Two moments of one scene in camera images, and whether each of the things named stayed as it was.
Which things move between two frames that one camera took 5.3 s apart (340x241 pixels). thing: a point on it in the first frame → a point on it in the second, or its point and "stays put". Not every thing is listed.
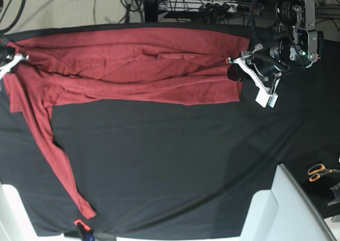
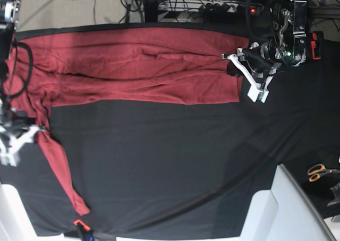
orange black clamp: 320,44 stays put
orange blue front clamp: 87,233 stays put
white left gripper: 7,68 → 9,143
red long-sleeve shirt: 172,66 stays put
